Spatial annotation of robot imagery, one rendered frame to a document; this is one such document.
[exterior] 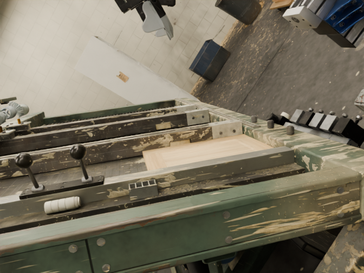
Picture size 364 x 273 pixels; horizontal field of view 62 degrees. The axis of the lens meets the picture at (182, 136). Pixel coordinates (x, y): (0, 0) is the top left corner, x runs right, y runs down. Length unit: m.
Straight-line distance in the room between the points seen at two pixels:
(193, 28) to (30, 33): 3.09
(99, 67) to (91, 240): 4.44
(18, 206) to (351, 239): 0.79
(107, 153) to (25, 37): 5.59
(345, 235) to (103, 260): 0.56
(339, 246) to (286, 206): 0.24
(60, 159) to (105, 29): 5.26
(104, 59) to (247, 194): 4.43
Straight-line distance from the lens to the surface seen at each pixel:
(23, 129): 1.96
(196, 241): 0.60
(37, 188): 0.84
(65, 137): 1.62
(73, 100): 6.52
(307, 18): 1.25
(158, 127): 1.60
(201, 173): 0.82
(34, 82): 6.65
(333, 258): 0.85
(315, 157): 0.83
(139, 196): 0.77
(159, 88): 4.93
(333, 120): 1.11
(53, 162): 1.17
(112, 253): 0.59
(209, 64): 5.35
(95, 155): 1.15
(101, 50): 4.90
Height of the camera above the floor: 1.42
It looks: 16 degrees down
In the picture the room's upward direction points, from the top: 60 degrees counter-clockwise
